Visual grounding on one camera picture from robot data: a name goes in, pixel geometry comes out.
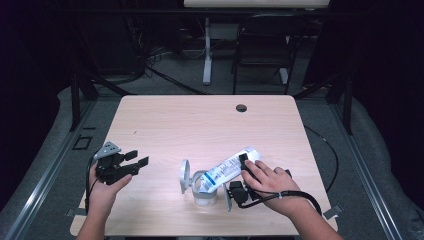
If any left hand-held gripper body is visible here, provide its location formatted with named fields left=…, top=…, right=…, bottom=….
left=93, top=141, right=141, bottom=186

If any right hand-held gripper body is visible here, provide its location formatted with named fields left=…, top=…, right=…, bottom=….
left=222, top=168, right=293, bottom=213

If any blue and white pouch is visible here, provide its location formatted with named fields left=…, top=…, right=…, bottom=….
left=198, top=145, right=263, bottom=195

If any clear jar with white lid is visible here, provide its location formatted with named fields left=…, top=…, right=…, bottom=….
left=179, top=159, right=220, bottom=207

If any person's left hand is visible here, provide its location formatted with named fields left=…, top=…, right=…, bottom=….
left=86, top=162, right=134, bottom=215

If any person's right hand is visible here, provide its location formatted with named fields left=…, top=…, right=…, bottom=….
left=240, top=159, right=302, bottom=218

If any grey tape strip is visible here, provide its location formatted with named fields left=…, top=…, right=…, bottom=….
left=322, top=204, right=344, bottom=221
left=65, top=207, right=91, bottom=218

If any black metal stand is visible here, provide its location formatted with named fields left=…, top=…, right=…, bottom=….
left=68, top=70, right=134, bottom=133
left=293, top=70, right=354, bottom=136

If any black folding chair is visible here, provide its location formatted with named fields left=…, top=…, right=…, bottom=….
left=231, top=13, right=309, bottom=96

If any white desk with metal legs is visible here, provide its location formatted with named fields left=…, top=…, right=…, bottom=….
left=183, top=0, right=331, bottom=86

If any left hand-held gripper cable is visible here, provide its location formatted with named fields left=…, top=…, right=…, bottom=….
left=84, top=151, right=105, bottom=214

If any hand-held gripper cable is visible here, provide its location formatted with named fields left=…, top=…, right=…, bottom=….
left=237, top=189, right=323, bottom=217
left=84, top=151, right=105, bottom=214

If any black floor socket frame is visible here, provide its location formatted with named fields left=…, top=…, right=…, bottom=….
left=72, top=133, right=94, bottom=151

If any right hand-held gripper cable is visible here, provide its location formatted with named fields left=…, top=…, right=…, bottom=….
left=237, top=189, right=323, bottom=217

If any aluminium floor rail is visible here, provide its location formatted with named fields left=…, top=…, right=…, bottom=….
left=0, top=99, right=98, bottom=240
left=328, top=99, right=405, bottom=240

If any thick black floor cable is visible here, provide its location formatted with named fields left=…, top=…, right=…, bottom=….
left=144, top=64, right=210, bottom=96

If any thin black floor cable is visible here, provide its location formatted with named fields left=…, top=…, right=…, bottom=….
left=303, top=124, right=340, bottom=194

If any bundle of loose cables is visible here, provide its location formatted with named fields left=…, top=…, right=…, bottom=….
left=146, top=45, right=208, bottom=62

